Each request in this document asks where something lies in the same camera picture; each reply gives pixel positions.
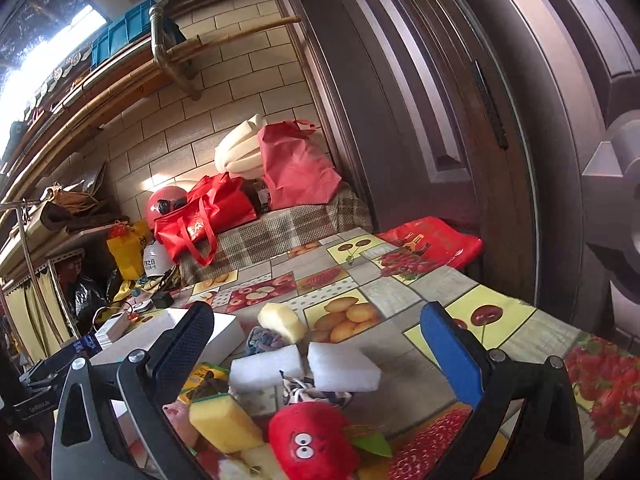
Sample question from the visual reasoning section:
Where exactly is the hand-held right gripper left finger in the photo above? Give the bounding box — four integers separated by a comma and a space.
51, 301, 216, 480

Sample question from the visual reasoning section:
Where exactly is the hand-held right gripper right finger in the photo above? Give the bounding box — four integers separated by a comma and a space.
420, 301, 585, 480

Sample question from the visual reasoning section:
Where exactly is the white cardboard box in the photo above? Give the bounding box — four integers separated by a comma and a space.
90, 307, 246, 451

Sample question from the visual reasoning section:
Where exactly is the yellow tissue packet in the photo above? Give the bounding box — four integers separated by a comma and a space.
180, 362, 231, 403

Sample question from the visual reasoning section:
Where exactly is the pink soft toy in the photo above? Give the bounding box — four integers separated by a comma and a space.
162, 400, 201, 446

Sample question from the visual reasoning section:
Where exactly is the grey knitted cloth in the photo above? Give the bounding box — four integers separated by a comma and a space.
245, 326, 288, 356

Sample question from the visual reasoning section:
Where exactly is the white foam block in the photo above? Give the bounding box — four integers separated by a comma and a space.
229, 344, 306, 395
306, 341, 383, 393

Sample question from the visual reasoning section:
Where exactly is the yellow sponge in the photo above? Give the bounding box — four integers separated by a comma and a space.
188, 392, 266, 456

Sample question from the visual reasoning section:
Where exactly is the pale yellow foam chunk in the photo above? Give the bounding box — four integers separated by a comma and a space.
257, 302, 307, 346

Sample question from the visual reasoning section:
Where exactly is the patterned fabric pouch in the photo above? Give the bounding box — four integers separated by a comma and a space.
280, 372, 353, 411

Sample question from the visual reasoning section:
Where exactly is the cream foam piece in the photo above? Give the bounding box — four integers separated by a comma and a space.
217, 442, 286, 480

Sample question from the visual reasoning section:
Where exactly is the red plush apple toy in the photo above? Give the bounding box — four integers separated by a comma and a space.
268, 401, 393, 480

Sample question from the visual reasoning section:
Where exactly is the fruit print tablecloth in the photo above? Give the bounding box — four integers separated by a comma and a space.
165, 227, 640, 480

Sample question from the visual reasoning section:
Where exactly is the white power bank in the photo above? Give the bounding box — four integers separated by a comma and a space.
94, 311, 128, 343

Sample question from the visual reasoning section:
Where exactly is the yellow curtain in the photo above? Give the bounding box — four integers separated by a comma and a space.
0, 270, 71, 361

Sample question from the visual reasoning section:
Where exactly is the white helmet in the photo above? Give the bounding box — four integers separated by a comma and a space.
142, 241, 177, 277

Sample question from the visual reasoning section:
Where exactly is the red gift bag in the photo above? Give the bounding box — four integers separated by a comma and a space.
376, 216, 485, 270

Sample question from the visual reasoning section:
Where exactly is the black plastic bag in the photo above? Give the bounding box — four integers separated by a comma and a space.
70, 272, 108, 331

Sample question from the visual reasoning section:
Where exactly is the yellow shopping bag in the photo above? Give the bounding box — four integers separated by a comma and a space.
106, 220, 151, 281

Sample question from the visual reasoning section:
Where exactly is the plaid covered bench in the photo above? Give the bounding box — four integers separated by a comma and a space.
177, 182, 373, 286

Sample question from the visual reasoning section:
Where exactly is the red tote bag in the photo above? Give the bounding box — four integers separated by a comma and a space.
152, 172, 258, 267

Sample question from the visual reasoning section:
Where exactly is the red helmet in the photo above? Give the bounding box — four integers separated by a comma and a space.
145, 186, 190, 228

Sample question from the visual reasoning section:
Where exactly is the brown leather bag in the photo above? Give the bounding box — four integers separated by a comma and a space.
40, 162, 118, 231

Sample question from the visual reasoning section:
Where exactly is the white folded bag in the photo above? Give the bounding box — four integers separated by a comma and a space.
215, 114, 268, 180

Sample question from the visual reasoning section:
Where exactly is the red nonwoven bag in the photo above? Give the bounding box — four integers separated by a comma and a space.
257, 120, 343, 210

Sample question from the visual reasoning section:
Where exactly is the metal pipe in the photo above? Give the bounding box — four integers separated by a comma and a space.
149, 4, 203, 101

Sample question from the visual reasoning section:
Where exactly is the bamboo pole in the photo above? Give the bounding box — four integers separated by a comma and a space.
165, 16, 302, 63

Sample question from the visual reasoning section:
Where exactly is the blue plastic crate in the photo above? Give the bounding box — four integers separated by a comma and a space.
90, 0, 158, 68

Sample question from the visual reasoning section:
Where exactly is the black door handle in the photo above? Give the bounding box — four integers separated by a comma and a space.
472, 60, 510, 150

